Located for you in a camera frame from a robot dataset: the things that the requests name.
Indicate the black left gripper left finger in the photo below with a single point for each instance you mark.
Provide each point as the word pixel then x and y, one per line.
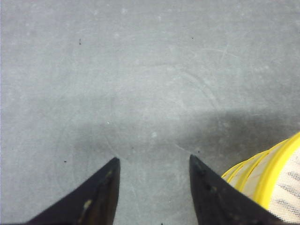
pixel 94 202

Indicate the bamboo steamer basket one bun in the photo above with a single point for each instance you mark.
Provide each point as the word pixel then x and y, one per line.
pixel 271 179

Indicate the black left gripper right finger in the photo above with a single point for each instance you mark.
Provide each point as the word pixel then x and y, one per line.
pixel 218 203

